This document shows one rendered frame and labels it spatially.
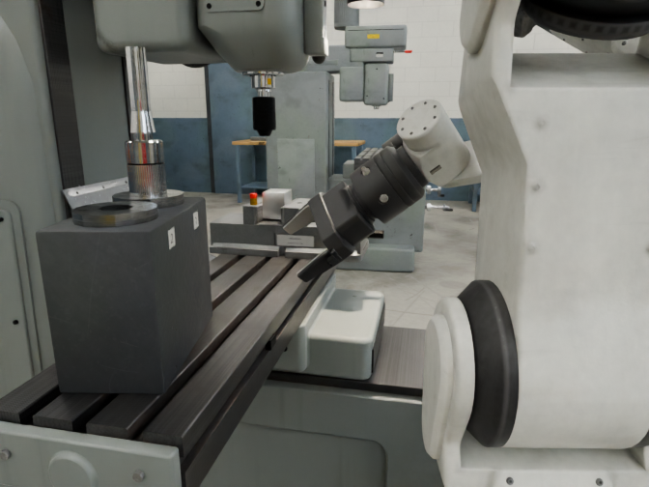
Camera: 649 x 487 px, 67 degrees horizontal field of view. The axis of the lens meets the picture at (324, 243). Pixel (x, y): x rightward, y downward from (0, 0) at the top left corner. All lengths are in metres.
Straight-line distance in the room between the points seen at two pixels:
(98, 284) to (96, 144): 0.65
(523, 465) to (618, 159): 0.27
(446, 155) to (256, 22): 0.45
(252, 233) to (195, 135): 7.28
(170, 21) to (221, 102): 7.11
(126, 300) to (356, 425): 0.60
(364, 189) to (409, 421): 0.51
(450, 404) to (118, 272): 0.35
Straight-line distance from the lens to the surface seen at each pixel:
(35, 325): 1.17
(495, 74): 0.38
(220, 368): 0.63
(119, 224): 0.56
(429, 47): 7.54
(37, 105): 1.09
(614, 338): 0.43
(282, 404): 1.04
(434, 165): 0.67
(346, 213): 0.68
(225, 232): 1.12
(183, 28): 0.98
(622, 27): 0.41
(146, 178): 0.66
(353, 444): 1.06
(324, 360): 0.98
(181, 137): 8.47
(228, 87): 8.05
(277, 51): 0.96
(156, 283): 0.54
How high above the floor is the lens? 1.23
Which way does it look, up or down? 15 degrees down
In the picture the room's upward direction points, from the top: straight up
